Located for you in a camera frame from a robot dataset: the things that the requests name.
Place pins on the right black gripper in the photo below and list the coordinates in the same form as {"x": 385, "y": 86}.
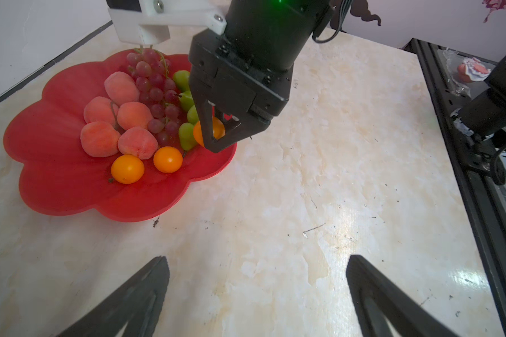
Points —
{"x": 250, "y": 94}

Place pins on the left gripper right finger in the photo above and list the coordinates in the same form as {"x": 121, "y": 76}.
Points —
{"x": 379, "y": 304}

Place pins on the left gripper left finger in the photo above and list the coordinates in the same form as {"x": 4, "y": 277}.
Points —
{"x": 133, "y": 309}

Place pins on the green pear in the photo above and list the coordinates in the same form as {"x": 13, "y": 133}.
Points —
{"x": 186, "y": 137}
{"x": 181, "y": 79}
{"x": 186, "y": 100}
{"x": 192, "y": 116}

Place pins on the purple fake grape bunch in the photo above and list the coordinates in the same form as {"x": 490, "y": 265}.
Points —
{"x": 151, "y": 72}

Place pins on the fake peach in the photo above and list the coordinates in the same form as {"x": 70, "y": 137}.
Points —
{"x": 101, "y": 109}
{"x": 134, "y": 114}
{"x": 121, "y": 88}
{"x": 99, "y": 139}
{"x": 138, "y": 142}

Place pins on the lone orange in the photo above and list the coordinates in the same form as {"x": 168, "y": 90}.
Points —
{"x": 127, "y": 169}

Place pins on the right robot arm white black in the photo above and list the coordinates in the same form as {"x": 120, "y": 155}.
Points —
{"x": 271, "y": 34}

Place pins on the round pink cartoon sticker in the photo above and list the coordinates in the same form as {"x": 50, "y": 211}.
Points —
{"x": 472, "y": 70}

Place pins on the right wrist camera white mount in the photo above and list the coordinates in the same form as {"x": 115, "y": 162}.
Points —
{"x": 147, "y": 22}

